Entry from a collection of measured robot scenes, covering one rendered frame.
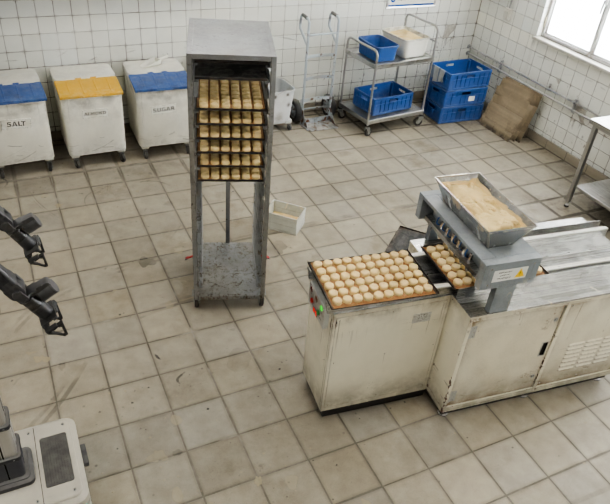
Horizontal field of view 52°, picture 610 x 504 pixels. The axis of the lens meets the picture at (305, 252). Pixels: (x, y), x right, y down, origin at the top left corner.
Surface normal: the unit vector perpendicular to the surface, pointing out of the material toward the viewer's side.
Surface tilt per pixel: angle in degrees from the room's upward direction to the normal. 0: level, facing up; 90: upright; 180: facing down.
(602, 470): 0
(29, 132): 91
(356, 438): 0
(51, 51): 90
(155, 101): 91
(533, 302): 0
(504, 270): 90
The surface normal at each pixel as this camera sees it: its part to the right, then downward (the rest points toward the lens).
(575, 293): 0.07, -0.81
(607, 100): -0.90, 0.19
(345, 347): 0.32, 0.57
